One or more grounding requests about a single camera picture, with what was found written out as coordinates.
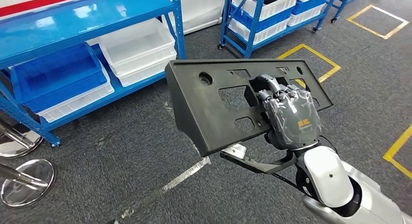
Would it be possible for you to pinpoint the blue metal shelf rack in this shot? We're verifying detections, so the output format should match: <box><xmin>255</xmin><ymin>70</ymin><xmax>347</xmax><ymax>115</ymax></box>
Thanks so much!
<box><xmin>0</xmin><ymin>0</ymin><xmax>187</xmax><ymax>148</ymax></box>

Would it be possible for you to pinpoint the blue wheeled shelf rack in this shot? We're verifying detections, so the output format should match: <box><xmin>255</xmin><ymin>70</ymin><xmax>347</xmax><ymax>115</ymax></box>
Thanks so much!
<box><xmin>329</xmin><ymin>0</ymin><xmax>387</xmax><ymax>24</ymax></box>
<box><xmin>217</xmin><ymin>0</ymin><xmax>340</xmax><ymax>59</ymax></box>

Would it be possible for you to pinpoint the red barrier belt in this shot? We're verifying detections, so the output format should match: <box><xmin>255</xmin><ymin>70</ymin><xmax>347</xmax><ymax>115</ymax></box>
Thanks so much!
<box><xmin>0</xmin><ymin>0</ymin><xmax>101</xmax><ymax>18</ymax></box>

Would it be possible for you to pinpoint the clear floor tape strip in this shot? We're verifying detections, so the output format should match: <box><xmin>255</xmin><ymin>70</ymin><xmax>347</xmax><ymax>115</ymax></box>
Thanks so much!
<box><xmin>114</xmin><ymin>156</ymin><xmax>212</xmax><ymax>223</ymax></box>

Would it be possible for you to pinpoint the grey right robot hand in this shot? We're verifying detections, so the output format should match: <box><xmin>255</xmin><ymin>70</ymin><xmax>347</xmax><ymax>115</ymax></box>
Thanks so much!
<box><xmin>256</xmin><ymin>73</ymin><xmax>323</xmax><ymax>152</ymax></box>

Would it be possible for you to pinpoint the white car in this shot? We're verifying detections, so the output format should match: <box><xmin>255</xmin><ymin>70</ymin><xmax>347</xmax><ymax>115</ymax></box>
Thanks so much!
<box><xmin>0</xmin><ymin>0</ymin><xmax>226</xmax><ymax>35</ymax></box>

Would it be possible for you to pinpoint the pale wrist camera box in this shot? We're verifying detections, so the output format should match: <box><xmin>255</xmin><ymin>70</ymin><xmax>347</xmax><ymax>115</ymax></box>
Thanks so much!
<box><xmin>222</xmin><ymin>143</ymin><xmax>247</xmax><ymax>159</ymax></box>

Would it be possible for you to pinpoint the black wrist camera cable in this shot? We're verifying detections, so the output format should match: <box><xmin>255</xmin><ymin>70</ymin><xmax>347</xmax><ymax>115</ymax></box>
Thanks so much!
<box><xmin>273</xmin><ymin>173</ymin><xmax>307</xmax><ymax>195</ymax></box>

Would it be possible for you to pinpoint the black plastic plate bracket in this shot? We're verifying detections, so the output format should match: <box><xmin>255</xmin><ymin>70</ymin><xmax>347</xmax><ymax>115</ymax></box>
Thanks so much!
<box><xmin>165</xmin><ymin>58</ymin><xmax>334</xmax><ymax>158</ymax></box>

